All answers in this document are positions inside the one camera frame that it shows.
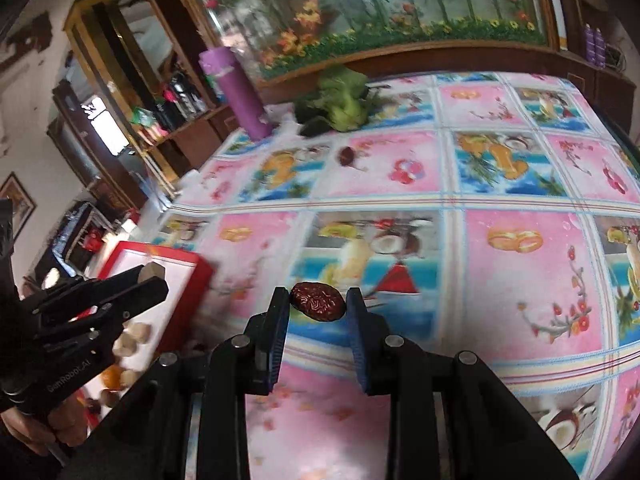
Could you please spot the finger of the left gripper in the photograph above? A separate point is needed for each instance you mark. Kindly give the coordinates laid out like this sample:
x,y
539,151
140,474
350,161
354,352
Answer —
x,y
101,328
123,296

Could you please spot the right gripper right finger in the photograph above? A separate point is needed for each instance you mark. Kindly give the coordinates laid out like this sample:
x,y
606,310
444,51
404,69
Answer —
x,y
451,417

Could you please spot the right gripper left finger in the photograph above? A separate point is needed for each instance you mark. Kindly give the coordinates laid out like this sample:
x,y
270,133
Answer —
x,y
183,406

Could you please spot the beige biscuit chunk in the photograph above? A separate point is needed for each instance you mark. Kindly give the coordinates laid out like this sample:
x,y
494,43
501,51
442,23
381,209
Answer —
x,y
124,346
128,377
139,332

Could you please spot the smaller orange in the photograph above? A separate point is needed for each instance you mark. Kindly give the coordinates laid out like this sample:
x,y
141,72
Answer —
x,y
111,378

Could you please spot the wrinkled red date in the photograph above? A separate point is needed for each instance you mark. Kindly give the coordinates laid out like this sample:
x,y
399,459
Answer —
x,y
318,301

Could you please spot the brown kiwi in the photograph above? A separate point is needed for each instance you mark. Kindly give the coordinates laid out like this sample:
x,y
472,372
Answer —
x,y
109,398

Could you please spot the beige biscuit chunk top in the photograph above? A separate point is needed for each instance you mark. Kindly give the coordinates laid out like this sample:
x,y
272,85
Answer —
x,y
128,377

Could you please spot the person left hand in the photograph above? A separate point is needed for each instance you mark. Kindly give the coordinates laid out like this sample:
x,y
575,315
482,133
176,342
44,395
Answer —
x,y
67,423

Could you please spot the red white tray box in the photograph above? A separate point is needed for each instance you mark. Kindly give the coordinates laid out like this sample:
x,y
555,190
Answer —
x,y
187,276

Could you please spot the wooden cabinet counter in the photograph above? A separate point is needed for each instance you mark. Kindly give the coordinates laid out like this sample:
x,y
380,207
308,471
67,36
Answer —
x,y
190,146

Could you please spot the colourful fruit print tablecloth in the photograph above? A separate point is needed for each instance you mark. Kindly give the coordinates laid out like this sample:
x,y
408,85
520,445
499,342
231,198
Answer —
x,y
494,212

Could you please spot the small dark red date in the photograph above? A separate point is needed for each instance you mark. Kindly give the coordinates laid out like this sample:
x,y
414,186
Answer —
x,y
346,157

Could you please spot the purple thermos bottle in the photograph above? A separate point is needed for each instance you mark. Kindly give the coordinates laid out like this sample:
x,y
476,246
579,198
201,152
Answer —
x,y
222,65

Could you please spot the green bok choy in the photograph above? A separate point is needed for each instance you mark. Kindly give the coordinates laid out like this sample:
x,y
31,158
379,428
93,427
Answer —
x,y
343,102

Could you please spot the glass bamboo flower partition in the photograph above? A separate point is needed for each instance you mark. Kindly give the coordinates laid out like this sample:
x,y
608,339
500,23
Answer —
x,y
275,37

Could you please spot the purple spray bottles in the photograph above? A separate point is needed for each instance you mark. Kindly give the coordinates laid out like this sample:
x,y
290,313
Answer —
x,y
595,46

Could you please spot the framed wall painting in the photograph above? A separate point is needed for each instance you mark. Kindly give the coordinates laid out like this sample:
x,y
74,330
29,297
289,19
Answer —
x,y
23,206

